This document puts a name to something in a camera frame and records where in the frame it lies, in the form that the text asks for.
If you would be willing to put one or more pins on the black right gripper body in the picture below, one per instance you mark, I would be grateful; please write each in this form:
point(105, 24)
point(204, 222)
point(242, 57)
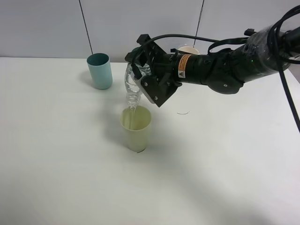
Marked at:
point(164, 66)

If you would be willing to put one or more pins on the clear water bottle green label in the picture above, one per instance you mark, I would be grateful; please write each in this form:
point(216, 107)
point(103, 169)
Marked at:
point(133, 91)

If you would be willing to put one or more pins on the pale green plastic cup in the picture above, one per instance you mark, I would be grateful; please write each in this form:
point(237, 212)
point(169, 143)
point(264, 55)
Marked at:
point(136, 124)

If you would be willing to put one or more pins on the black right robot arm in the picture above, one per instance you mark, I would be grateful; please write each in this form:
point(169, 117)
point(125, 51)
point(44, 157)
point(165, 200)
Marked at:
point(240, 60)

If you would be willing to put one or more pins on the teal plastic cup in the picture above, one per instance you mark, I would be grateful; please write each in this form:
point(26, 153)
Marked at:
point(100, 70)

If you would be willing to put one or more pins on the blue and white paper cup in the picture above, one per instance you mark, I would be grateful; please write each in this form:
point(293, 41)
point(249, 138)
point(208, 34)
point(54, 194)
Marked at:
point(188, 50)

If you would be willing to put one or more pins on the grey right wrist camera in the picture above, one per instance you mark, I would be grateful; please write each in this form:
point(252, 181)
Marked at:
point(156, 93)

